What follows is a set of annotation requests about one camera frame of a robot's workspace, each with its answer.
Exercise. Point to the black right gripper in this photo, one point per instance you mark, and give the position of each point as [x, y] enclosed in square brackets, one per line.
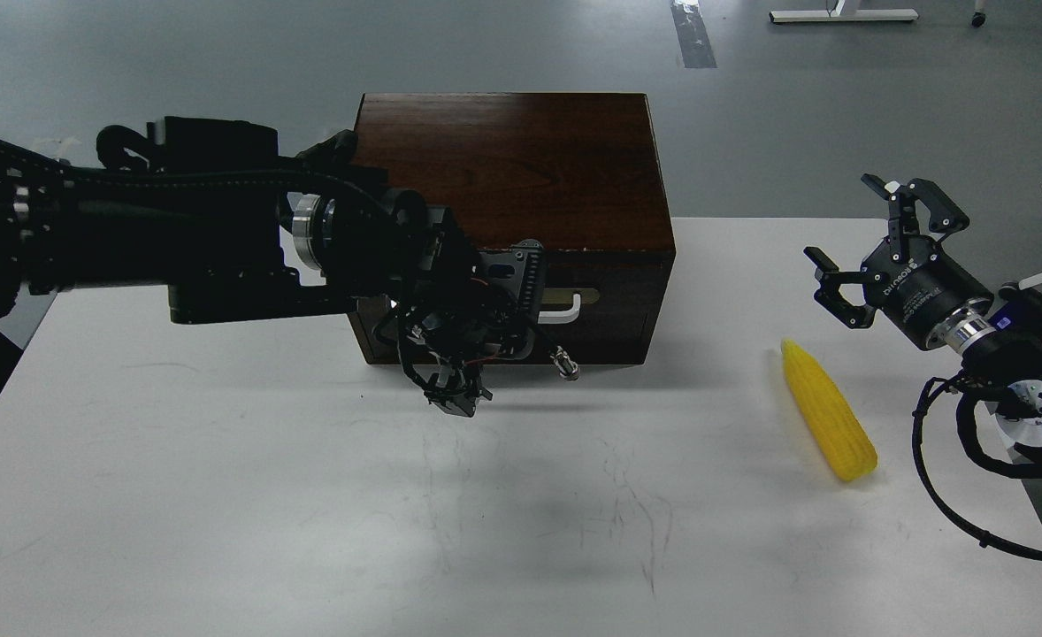
[928, 292]

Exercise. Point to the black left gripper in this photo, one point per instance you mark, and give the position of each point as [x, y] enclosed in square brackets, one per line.
[421, 292]

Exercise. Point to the wooden drawer with white handle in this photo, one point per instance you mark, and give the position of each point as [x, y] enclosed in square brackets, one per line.
[614, 329]

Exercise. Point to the yellow corn cob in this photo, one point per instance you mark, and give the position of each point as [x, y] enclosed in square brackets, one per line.
[838, 433]

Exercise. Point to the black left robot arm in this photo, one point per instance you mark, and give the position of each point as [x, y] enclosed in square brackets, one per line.
[236, 232]

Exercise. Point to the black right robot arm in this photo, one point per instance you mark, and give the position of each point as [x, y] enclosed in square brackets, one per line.
[999, 411]

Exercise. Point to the dark wooden drawer cabinet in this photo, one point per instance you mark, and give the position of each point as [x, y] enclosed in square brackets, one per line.
[577, 172]

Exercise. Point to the grey floor tape strip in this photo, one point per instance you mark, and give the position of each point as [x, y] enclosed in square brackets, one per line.
[695, 48]

